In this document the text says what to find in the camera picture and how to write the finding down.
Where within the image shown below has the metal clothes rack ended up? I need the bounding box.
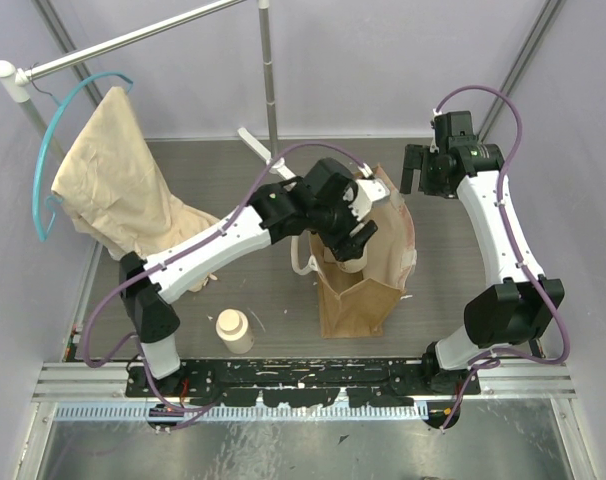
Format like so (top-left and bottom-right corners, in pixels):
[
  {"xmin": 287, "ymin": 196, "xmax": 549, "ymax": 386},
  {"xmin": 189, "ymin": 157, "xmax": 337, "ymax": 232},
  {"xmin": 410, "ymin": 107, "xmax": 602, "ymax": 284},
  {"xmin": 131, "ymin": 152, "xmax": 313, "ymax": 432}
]
[{"xmin": 0, "ymin": 0, "xmax": 299, "ymax": 301}]

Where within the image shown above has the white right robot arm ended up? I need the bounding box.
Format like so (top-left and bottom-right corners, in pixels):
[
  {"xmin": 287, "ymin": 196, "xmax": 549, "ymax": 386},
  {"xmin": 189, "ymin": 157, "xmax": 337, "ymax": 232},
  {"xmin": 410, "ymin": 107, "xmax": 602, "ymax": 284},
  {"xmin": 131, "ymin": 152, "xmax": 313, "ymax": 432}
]
[{"xmin": 400, "ymin": 111, "xmax": 565, "ymax": 394}]

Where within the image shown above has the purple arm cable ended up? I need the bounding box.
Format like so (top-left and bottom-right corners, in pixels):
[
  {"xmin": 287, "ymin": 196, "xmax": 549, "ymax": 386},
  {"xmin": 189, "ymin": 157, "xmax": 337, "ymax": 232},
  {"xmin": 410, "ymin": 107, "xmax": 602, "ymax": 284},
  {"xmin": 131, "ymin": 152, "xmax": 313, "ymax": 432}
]
[
  {"xmin": 81, "ymin": 142, "xmax": 374, "ymax": 432},
  {"xmin": 431, "ymin": 84, "xmax": 570, "ymax": 431}
]

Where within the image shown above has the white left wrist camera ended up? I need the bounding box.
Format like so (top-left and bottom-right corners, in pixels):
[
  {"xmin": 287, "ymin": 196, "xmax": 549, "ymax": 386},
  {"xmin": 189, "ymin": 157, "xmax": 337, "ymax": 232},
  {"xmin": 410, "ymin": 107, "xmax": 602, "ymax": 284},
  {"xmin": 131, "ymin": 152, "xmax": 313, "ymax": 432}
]
[{"xmin": 349, "ymin": 177, "xmax": 390, "ymax": 221}]

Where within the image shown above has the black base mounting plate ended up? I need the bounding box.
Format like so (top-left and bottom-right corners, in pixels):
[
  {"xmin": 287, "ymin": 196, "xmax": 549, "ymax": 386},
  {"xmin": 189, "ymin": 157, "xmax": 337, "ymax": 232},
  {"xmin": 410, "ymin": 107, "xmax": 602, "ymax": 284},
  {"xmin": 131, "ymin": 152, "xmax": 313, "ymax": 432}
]
[{"xmin": 155, "ymin": 357, "xmax": 481, "ymax": 408}]

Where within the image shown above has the teal clothes hanger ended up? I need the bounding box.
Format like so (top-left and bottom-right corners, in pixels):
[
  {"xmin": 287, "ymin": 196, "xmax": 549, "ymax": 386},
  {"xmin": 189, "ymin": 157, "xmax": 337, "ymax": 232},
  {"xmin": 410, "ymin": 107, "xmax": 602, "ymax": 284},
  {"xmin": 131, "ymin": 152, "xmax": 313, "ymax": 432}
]
[{"xmin": 34, "ymin": 72, "xmax": 135, "ymax": 244}]

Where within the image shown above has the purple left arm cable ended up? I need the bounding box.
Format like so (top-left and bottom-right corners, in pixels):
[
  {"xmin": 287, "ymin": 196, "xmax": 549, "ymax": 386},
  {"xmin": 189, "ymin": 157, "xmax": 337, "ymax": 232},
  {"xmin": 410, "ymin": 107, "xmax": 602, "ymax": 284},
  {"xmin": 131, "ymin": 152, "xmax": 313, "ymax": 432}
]
[{"xmin": 81, "ymin": 142, "xmax": 374, "ymax": 432}]

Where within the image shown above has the beige cloth garment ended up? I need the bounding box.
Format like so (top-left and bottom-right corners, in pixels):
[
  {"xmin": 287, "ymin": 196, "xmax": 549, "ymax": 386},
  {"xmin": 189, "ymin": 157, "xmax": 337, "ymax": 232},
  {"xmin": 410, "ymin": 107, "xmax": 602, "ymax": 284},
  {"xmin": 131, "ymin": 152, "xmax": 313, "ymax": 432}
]
[{"xmin": 50, "ymin": 85, "xmax": 227, "ymax": 294}]

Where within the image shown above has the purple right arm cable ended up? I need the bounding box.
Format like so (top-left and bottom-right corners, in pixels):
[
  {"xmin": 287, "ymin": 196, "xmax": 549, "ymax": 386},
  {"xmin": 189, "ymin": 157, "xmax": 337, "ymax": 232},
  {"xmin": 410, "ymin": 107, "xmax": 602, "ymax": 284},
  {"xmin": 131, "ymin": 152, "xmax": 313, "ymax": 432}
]
[{"xmin": 431, "ymin": 84, "xmax": 570, "ymax": 431}]

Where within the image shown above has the beige bottle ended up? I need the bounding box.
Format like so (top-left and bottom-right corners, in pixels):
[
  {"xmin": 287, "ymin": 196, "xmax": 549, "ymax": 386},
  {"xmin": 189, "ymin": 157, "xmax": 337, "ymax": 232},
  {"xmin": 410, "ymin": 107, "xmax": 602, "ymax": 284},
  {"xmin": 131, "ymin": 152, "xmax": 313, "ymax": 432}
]
[
  {"xmin": 337, "ymin": 251, "xmax": 368, "ymax": 274},
  {"xmin": 215, "ymin": 309, "xmax": 254, "ymax": 355}
]

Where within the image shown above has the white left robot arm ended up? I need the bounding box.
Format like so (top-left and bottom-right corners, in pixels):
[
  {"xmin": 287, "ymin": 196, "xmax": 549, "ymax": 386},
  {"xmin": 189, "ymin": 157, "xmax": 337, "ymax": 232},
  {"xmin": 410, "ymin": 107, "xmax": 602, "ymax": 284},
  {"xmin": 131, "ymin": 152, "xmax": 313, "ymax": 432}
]
[{"xmin": 119, "ymin": 158, "xmax": 390, "ymax": 396}]

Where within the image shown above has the brown canvas tote bag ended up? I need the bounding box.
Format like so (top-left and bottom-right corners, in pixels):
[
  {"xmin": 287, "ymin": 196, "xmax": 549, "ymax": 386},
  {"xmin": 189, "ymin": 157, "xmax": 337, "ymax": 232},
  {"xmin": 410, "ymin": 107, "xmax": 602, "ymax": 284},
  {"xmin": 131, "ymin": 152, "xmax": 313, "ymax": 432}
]
[{"xmin": 290, "ymin": 165, "xmax": 417, "ymax": 339}]

